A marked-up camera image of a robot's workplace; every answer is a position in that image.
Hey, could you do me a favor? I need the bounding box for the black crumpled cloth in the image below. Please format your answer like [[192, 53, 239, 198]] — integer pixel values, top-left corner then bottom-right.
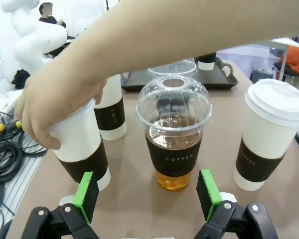
[[11, 69, 31, 90]]

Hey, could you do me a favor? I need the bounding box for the orange garment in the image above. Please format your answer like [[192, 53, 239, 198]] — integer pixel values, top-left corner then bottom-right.
[[280, 44, 299, 78]]

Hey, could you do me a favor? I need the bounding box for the white paper cup brown sleeve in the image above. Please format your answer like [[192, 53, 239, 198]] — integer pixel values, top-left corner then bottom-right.
[[93, 73, 127, 141], [49, 98, 112, 192], [233, 80, 299, 192], [197, 52, 217, 72]]

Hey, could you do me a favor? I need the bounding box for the seated person in black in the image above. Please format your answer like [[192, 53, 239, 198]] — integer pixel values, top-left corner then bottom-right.
[[38, 2, 67, 29]]

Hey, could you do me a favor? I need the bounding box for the coiled black cable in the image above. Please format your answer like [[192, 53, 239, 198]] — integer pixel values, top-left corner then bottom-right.
[[0, 138, 24, 185]]

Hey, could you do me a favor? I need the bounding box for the person's right hand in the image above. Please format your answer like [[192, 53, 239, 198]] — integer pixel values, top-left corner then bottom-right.
[[14, 62, 108, 150]]

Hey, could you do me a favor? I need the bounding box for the person's right forearm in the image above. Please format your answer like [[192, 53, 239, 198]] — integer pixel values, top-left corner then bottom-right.
[[47, 0, 299, 80]]

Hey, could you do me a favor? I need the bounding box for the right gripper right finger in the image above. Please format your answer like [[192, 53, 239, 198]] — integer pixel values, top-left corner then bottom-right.
[[194, 169, 275, 239]]

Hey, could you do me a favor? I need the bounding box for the clear dome-lid iced coffee cup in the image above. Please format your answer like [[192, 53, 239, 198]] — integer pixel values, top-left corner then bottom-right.
[[147, 57, 197, 78], [136, 76, 213, 192]]

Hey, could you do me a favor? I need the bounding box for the dark brown serving tray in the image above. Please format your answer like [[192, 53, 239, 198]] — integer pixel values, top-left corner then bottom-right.
[[121, 58, 240, 93]]

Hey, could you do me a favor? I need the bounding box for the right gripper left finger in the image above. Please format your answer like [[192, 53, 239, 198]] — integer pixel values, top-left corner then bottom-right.
[[24, 171, 100, 239]]

